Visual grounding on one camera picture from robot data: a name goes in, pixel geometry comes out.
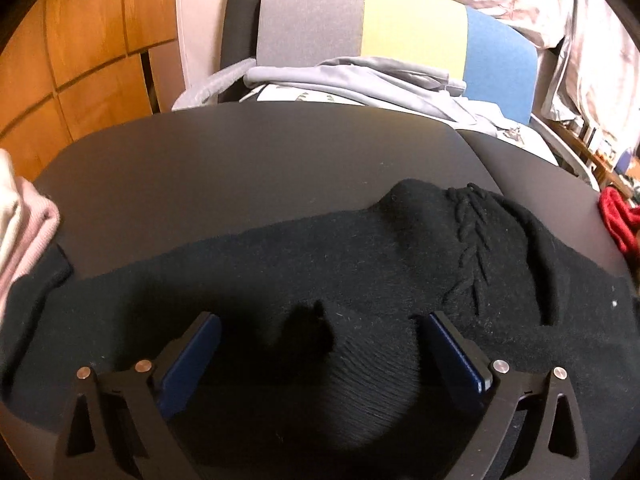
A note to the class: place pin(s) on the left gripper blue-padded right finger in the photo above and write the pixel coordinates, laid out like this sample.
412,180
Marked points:
557,447

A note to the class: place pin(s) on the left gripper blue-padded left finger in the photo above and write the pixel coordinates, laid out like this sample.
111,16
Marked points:
116,423

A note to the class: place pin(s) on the black knit sweater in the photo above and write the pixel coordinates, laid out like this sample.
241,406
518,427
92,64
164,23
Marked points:
324,368

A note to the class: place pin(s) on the red and cream knit sweater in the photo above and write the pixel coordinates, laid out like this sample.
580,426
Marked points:
622,223

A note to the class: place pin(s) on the wooden side table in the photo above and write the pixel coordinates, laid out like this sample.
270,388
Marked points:
602,170

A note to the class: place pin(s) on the white printed cushion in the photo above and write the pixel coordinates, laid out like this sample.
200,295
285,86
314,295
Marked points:
300,92

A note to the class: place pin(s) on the light grey hoodie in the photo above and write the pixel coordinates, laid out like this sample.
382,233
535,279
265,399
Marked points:
374,81

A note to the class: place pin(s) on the pink floral curtain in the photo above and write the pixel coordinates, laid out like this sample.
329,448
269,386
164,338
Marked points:
597,76

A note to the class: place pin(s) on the grey yellow blue chair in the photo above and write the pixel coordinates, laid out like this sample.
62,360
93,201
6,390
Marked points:
497,63

